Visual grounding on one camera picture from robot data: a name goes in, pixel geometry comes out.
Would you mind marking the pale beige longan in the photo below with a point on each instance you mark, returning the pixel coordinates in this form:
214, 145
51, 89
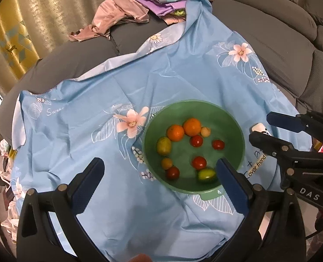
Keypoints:
205, 131

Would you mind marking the green patterned cloth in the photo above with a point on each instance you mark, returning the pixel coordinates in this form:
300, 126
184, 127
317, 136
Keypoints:
179, 12

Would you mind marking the blue floral cloth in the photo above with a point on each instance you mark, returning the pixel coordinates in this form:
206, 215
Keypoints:
96, 101

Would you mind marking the pile of household clutter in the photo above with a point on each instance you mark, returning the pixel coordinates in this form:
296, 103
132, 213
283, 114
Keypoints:
0, 169

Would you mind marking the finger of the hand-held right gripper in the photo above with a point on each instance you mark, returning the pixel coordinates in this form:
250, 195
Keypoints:
284, 121
270, 144

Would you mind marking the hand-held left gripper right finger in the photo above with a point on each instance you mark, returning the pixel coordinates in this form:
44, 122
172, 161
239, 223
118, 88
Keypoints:
229, 185

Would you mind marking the grey sofa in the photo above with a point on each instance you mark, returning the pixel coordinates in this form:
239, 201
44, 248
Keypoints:
273, 32

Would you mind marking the gold patterned curtain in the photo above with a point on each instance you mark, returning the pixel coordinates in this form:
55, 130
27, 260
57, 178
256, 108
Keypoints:
55, 11

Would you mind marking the red cherry tomato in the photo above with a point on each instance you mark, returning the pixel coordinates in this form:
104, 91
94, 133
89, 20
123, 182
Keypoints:
172, 172
196, 140
218, 144
199, 162

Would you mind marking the olive green mango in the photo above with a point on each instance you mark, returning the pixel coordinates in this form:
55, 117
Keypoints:
163, 145

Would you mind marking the pink cloth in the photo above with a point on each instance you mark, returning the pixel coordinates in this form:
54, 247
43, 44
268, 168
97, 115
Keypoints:
115, 11

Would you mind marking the green bowl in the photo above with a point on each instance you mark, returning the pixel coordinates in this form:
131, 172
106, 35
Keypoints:
183, 112

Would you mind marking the person's left hand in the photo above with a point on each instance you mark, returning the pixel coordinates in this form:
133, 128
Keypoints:
139, 258

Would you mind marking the purple cloth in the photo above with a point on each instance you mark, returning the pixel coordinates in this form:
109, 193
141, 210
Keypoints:
164, 7

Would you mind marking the orange tangerine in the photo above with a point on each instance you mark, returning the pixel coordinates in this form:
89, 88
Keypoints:
192, 127
176, 133

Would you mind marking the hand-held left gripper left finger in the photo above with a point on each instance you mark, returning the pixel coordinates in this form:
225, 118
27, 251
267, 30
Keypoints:
87, 182

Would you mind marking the tan longan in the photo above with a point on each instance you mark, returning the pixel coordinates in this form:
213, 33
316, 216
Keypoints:
166, 163

